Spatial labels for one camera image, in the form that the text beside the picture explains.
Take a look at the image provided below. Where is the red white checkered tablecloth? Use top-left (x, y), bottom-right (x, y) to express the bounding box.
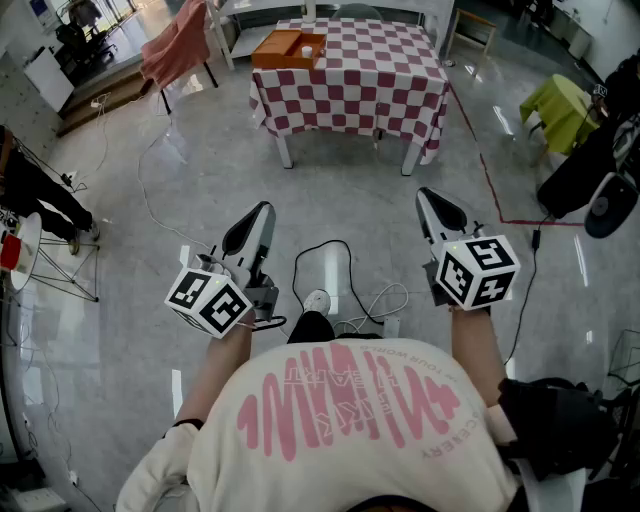
top-left (248, 18), bottom-right (451, 166)

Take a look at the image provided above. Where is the black office chair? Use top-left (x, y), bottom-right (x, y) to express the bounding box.
top-left (54, 0), bottom-right (119, 62)

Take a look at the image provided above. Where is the wooden step platform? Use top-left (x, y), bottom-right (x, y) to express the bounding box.
top-left (56, 63), bottom-right (157, 139)

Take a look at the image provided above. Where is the grey round-backed chair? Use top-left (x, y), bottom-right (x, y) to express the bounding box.
top-left (332, 3), bottom-right (384, 21)

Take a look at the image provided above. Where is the white table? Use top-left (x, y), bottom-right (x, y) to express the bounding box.
top-left (273, 133), bottom-right (426, 177)

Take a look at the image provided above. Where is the white and black round device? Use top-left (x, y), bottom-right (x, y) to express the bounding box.
top-left (583, 172), bottom-right (640, 240)

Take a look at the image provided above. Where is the red cup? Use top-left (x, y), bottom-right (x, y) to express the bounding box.
top-left (0, 233), bottom-right (24, 272)

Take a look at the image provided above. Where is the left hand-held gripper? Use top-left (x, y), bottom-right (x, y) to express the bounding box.
top-left (164, 202), bottom-right (289, 341)

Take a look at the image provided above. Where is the pink cloth-covered chair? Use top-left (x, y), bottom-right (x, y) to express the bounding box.
top-left (139, 0), bottom-right (220, 116)

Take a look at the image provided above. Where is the long white floor cable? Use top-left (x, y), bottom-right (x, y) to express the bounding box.
top-left (136, 115), bottom-right (214, 252)

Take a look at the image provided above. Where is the person's right forearm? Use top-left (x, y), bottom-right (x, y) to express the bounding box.
top-left (448, 304), bottom-right (507, 407)

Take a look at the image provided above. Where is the black floor cable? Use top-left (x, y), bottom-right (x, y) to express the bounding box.
top-left (291, 239), bottom-right (387, 327)

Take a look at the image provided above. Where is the orange cardboard box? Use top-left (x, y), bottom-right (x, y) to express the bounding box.
top-left (250, 28), bottom-right (327, 70)

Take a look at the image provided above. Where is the person's white shoe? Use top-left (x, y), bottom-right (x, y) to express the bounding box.
top-left (302, 288), bottom-right (332, 318)

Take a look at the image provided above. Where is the green cloth-covered table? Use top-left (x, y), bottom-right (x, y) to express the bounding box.
top-left (518, 73), bottom-right (601, 157)

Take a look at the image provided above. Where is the black bag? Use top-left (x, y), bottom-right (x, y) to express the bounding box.
top-left (497, 377), bottom-right (629, 482)

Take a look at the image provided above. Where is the black power adapter cable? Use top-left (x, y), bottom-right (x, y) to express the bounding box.
top-left (503, 213), bottom-right (557, 367)

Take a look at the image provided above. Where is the short white looped cable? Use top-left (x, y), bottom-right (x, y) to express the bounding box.
top-left (331, 282), bottom-right (410, 337)

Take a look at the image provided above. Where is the black floor power strip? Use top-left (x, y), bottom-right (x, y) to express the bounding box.
top-left (58, 169), bottom-right (89, 195)

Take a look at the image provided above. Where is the white cabinet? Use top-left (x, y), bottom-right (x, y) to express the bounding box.
top-left (23, 47), bottom-right (76, 114)

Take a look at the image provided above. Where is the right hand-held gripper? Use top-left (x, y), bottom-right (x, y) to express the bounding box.
top-left (416, 187), bottom-right (521, 314)

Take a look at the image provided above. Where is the red floor tape line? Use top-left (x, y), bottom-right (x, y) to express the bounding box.
top-left (448, 83), bottom-right (586, 228)

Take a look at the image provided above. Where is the person's left forearm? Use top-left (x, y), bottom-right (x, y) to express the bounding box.
top-left (174, 309), bottom-right (257, 427)

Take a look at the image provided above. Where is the person's leg in black trousers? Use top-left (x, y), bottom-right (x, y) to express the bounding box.
top-left (287, 309), bottom-right (337, 346)

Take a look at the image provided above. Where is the wooden chair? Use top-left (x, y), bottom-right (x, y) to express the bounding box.
top-left (446, 8), bottom-right (499, 64)

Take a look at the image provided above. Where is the wire-frame side table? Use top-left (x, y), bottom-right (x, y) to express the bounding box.
top-left (8, 212), bottom-right (101, 304)

